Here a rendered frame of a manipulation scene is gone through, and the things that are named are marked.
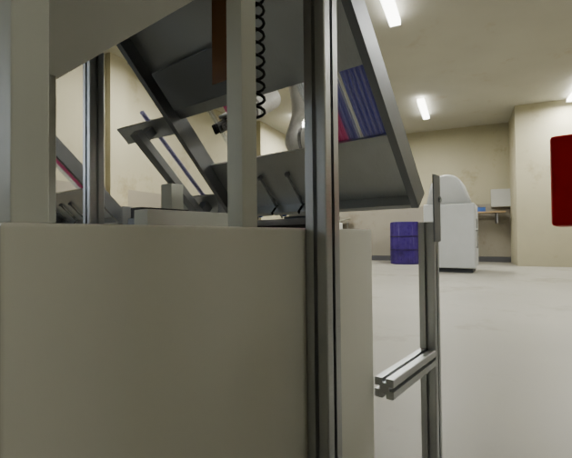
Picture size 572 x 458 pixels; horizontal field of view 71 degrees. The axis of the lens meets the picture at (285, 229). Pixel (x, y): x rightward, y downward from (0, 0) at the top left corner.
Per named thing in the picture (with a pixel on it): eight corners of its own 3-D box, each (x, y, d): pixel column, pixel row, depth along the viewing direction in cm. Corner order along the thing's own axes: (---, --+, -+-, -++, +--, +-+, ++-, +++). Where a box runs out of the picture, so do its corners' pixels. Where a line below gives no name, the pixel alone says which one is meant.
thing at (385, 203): (233, 217, 146) (243, 205, 150) (411, 208, 105) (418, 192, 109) (231, 214, 145) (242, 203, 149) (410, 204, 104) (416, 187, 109)
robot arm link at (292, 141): (316, 154, 185) (284, 157, 192) (323, 148, 195) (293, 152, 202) (298, 36, 168) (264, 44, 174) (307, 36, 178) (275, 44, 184)
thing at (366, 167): (235, 210, 147) (239, 204, 149) (412, 198, 106) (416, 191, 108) (207, 167, 137) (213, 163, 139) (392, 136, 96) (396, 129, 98)
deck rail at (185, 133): (229, 217, 147) (237, 207, 151) (233, 217, 146) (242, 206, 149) (100, 22, 110) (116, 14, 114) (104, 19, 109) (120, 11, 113)
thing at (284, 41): (174, 125, 126) (183, 117, 129) (365, 69, 85) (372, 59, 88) (105, 18, 109) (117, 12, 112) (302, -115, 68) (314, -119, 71)
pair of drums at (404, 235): (430, 261, 937) (430, 222, 939) (426, 264, 823) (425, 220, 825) (396, 261, 968) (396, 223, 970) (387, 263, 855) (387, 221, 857)
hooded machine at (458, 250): (478, 269, 699) (476, 177, 702) (478, 273, 631) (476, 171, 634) (429, 268, 735) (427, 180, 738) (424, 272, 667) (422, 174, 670)
